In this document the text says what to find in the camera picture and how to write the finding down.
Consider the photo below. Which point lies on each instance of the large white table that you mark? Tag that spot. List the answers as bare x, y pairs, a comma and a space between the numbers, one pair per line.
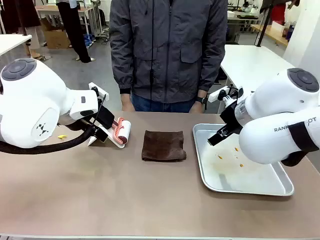
250, 65

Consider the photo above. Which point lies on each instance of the wooden workbench with metal legs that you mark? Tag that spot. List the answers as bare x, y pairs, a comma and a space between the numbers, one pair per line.
82, 12

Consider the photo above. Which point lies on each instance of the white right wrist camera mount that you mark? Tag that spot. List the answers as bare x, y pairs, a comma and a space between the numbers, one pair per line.
215, 96

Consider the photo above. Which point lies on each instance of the grey-sleeved right forearm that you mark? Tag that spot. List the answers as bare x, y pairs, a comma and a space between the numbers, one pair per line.
120, 72

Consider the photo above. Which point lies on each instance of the wooden table with bottles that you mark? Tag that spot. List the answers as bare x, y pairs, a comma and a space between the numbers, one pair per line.
271, 32

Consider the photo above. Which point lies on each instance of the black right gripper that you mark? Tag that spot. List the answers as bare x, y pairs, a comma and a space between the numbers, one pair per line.
231, 116

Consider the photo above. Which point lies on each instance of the person in grey jacket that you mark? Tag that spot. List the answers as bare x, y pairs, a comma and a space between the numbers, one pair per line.
165, 50

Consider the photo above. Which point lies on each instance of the person's right hand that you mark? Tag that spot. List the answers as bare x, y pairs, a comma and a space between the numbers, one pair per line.
127, 103

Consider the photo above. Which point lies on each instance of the black metal pole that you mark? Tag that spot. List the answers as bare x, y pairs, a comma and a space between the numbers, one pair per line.
261, 25

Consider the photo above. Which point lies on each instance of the dark drink bottle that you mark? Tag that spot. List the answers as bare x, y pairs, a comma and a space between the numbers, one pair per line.
286, 30

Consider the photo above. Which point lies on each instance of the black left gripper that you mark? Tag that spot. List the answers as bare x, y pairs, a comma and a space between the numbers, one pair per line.
106, 118

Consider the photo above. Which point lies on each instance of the bystander in dark skirt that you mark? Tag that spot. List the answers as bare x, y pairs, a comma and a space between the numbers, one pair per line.
22, 15

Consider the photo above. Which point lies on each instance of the brown folded cloth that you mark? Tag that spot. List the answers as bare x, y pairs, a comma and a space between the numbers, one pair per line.
163, 146

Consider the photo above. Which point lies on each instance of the silver metal tray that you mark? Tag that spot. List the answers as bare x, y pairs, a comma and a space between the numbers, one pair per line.
240, 180

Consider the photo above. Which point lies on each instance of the bystander in black trousers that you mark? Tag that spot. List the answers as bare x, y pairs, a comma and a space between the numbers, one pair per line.
77, 32

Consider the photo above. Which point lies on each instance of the small white table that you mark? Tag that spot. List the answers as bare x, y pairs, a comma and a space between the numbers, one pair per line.
12, 42

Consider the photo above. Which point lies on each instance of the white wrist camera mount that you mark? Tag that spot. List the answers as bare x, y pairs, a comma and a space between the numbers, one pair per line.
215, 96
98, 89

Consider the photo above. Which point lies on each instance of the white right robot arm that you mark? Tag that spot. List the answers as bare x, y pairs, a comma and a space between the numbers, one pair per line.
275, 140

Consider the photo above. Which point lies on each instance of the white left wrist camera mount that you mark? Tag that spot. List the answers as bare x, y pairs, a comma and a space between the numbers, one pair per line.
98, 89

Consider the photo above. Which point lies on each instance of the black wristwatch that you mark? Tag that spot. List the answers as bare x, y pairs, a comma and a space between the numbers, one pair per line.
201, 99

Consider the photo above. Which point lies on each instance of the yellow paper scrap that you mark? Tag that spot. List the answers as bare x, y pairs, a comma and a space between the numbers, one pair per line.
62, 136

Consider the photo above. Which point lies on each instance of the brown cardboard box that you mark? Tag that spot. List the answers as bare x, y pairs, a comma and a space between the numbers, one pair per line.
56, 37

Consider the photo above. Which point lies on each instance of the bystander in red top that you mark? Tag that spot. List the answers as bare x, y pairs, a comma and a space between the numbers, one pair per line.
278, 10

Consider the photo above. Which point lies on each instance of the grey-sleeved left forearm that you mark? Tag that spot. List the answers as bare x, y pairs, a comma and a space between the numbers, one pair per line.
210, 72

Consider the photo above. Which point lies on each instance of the person's left hand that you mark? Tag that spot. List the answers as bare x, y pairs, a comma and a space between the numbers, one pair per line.
197, 107

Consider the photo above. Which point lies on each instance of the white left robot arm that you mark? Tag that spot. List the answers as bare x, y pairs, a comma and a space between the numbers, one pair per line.
27, 105

